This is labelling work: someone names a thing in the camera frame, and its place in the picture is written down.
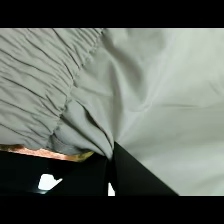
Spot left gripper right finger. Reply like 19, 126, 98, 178
109, 141, 180, 197

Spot grey pants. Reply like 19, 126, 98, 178
0, 27, 224, 197

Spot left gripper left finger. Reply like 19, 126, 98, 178
48, 153, 110, 197

